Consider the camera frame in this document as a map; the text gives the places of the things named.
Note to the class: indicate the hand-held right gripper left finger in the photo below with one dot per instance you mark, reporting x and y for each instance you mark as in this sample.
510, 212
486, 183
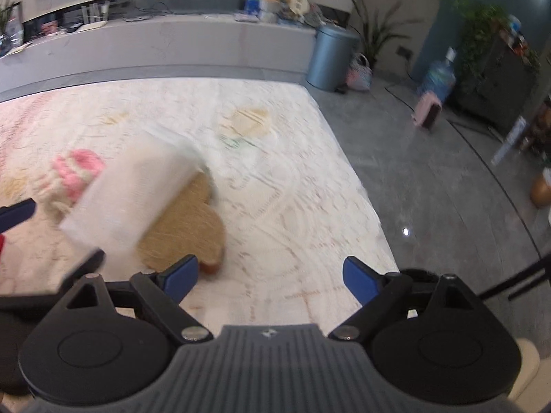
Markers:
183, 277

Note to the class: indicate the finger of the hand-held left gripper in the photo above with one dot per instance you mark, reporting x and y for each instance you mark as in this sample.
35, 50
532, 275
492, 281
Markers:
84, 264
17, 215

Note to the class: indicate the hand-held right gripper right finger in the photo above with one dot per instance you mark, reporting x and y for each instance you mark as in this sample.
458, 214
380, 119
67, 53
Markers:
359, 279

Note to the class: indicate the pink white knitted hat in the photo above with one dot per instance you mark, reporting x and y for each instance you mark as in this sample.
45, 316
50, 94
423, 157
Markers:
75, 172

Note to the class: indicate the white plastic bag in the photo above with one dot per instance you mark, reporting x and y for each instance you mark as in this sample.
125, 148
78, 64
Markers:
125, 193

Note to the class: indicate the white textured blanket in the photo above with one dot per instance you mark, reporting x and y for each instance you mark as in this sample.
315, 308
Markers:
301, 206

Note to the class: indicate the black metal stand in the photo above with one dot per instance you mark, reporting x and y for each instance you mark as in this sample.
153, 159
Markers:
523, 275

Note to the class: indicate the pink small heater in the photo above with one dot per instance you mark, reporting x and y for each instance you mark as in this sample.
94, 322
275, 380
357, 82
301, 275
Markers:
426, 114

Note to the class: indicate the green plant in glass vase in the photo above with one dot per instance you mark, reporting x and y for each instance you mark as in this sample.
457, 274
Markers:
13, 30

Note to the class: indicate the pink photo card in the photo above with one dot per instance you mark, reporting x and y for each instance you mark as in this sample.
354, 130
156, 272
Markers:
49, 27

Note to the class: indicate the brown round pot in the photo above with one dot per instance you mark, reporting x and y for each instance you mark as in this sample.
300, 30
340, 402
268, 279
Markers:
541, 189

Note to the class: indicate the white router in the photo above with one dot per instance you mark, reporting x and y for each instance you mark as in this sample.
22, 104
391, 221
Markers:
92, 26

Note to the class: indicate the pink striped bag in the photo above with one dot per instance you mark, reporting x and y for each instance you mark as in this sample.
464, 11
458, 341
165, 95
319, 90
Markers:
359, 75

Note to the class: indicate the white tall carton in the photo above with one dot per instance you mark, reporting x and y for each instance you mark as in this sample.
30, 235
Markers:
510, 140

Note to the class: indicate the blue water jug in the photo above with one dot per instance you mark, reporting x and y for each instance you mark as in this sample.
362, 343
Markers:
440, 79

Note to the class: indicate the blue metal trash can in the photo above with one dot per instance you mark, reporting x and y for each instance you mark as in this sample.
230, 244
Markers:
331, 60

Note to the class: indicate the white marble television console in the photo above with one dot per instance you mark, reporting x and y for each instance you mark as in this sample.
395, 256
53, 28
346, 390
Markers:
172, 43

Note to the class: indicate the tall green floor plant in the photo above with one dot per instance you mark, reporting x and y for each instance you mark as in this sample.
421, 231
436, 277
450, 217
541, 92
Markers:
379, 38

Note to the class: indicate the dark cabinet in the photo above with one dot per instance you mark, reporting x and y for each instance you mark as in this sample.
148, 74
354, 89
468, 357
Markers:
503, 81

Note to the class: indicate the white book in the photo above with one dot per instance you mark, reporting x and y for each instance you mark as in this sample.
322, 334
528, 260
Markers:
246, 18

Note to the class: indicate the green vine on cabinet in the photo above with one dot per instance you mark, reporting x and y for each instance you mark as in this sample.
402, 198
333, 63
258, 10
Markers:
478, 34

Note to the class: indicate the round white paper fan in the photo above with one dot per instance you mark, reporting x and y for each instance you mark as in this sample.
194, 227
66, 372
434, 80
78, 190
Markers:
298, 3

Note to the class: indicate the dark wall socket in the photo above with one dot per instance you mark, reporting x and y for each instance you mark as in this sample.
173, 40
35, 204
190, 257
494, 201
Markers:
404, 51

